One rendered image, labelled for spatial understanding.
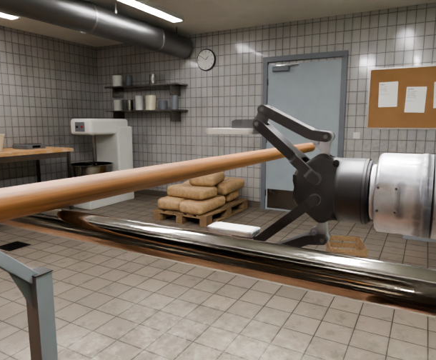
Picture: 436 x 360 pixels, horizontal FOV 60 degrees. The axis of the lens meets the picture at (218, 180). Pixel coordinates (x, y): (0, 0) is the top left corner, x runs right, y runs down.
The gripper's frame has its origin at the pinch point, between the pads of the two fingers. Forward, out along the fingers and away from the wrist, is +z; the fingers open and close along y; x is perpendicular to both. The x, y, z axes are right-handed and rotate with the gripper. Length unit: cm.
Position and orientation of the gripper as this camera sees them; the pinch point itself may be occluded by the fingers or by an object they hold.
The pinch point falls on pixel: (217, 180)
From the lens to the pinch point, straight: 52.6
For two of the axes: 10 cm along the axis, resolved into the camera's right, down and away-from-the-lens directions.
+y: 0.1, 9.9, 1.5
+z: -8.8, -0.7, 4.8
